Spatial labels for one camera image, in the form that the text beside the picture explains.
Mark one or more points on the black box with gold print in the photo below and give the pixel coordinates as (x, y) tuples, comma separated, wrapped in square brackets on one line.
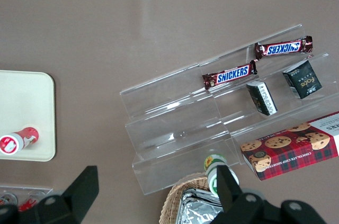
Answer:
[(304, 79)]

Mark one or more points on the red plaid cookie box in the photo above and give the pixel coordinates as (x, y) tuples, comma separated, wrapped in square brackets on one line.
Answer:
[(291, 150)]

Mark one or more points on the woven wicker basket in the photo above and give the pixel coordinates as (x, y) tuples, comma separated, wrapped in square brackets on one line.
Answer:
[(172, 197)]

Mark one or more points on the clear acrylic box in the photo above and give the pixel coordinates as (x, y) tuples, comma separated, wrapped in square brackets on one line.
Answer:
[(39, 191)]

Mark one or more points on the Snickers chocolate bar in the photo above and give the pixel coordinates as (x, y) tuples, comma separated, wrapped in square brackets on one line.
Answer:
[(283, 48), (230, 74)]

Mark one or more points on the black box with white label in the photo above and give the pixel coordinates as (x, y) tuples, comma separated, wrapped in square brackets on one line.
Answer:
[(263, 97)]

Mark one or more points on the silver foil packet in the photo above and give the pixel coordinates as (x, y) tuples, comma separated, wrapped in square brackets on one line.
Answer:
[(198, 210)]

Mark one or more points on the cream plastic tray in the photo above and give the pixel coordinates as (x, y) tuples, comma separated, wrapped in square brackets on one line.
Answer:
[(26, 107)]

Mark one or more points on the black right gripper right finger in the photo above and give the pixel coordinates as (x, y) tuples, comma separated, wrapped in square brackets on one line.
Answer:
[(227, 189)]

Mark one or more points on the clear acrylic tiered stand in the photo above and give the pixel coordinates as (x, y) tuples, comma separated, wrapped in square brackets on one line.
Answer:
[(238, 97), (169, 128)]

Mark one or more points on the red white drink bottle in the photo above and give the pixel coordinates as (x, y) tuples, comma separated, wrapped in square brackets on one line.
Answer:
[(8, 198), (27, 202), (23, 138)]

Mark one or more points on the green white sunflower bottle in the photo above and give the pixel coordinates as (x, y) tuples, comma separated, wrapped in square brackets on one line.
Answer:
[(212, 164)]

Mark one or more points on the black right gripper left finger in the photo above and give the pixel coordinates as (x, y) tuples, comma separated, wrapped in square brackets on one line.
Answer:
[(76, 195)]

